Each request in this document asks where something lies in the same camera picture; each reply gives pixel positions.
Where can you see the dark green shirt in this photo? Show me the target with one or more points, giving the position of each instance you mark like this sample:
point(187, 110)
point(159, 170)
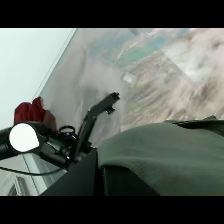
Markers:
point(166, 156)

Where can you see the red garment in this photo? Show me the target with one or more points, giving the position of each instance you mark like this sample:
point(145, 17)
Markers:
point(29, 111)

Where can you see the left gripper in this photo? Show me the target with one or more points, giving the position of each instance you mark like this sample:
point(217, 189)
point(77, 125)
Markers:
point(60, 146)

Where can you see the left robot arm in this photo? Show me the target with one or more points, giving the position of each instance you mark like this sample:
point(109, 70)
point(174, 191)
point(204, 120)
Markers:
point(23, 137)

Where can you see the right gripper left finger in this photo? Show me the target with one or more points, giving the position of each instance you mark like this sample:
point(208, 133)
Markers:
point(81, 180)

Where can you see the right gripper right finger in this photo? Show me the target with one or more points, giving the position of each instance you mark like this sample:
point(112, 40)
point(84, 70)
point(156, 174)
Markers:
point(123, 183)

